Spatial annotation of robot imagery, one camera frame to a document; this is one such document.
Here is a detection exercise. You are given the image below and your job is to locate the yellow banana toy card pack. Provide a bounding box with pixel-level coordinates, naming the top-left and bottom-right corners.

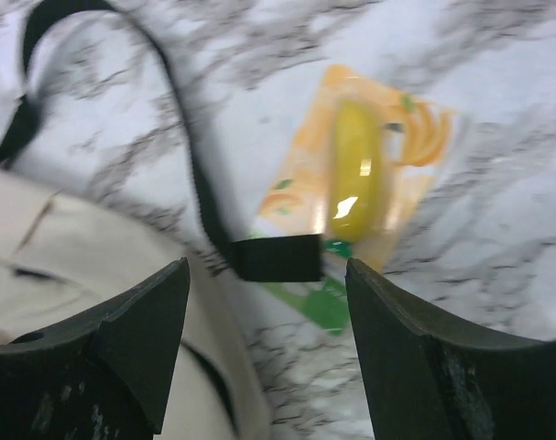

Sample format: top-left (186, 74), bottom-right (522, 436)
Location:
top-left (250, 64), bottom-right (468, 336)

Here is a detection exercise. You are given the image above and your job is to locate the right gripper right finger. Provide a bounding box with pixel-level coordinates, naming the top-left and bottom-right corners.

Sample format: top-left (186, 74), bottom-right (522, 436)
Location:
top-left (345, 258), bottom-right (556, 440)

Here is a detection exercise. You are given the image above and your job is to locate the cream canvas backpack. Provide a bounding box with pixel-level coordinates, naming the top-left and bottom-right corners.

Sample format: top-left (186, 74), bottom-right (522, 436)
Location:
top-left (0, 0), bottom-right (324, 440)

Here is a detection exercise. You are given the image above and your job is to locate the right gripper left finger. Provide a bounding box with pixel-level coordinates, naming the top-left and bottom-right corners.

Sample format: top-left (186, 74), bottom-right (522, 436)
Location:
top-left (0, 258), bottom-right (189, 439)

